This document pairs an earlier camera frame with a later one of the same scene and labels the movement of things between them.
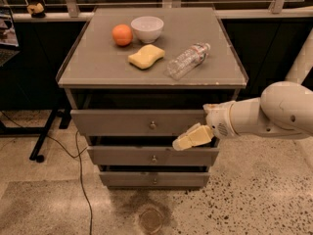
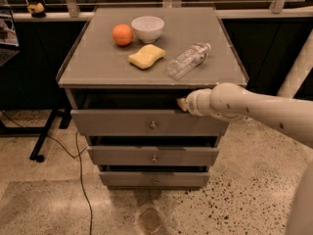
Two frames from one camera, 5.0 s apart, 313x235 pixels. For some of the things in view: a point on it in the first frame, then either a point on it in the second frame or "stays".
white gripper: x=219 y=119 to x=193 y=104
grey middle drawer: x=149 y=156 stays
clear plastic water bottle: x=187 y=61 stays
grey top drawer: x=135 y=122 stays
